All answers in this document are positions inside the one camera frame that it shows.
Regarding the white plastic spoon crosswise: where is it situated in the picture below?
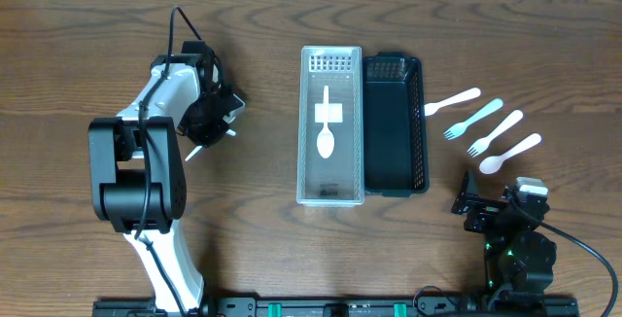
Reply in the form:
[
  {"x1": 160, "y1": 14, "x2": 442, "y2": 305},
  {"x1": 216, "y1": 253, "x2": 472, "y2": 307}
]
[{"x1": 185, "y1": 129, "x2": 237, "y2": 161}]

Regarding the short white plastic spoon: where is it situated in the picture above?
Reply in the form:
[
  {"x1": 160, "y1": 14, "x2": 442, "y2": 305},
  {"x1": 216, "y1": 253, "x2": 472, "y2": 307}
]
[{"x1": 479, "y1": 133, "x2": 542, "y2": 174}]

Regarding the white plastic fork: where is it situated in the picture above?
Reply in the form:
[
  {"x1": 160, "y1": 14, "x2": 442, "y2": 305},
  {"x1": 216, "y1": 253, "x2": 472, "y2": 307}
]
[
  {"x1": 424, "y1": 88, "x2": 481, "y2": 117},
  {"x1": 467, "y1": 110, "x2": 524, "y2": 158}
]

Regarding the mint green plastic fork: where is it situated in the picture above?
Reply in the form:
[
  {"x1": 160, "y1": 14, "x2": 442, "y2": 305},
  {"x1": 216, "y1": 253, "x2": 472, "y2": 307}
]
[{"x1": 443, "y1": 98, "x2": 503, "y2": 140}]

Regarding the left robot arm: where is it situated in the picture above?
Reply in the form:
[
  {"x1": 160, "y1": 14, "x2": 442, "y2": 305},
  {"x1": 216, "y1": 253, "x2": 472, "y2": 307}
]
[{"x1": 87, "y1": 40, "x2": 245, "y2": 316}]

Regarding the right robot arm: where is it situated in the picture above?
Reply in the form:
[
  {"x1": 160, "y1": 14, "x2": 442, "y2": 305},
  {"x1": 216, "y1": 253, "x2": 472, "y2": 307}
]
[{"x1": 451, "y1": 170, "x2": 557, "y2": 311}]

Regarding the black plastic basket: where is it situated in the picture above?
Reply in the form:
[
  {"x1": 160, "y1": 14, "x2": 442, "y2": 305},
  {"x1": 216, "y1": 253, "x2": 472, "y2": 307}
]
[{"x1": 363, "y1": 52, "x2": 430, "y2": 197}]

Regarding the clear plastic basket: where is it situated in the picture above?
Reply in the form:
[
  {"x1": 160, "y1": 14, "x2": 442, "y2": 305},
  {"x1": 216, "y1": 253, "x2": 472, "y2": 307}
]
[{"x1": 296, "y1": 46, "x2": 364, "y2": 207}]

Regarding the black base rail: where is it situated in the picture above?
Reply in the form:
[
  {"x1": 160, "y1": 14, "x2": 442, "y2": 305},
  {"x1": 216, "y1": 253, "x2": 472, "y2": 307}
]
[{"x1": 91, "y1": 293, "x2": 580, "y2": 317}]

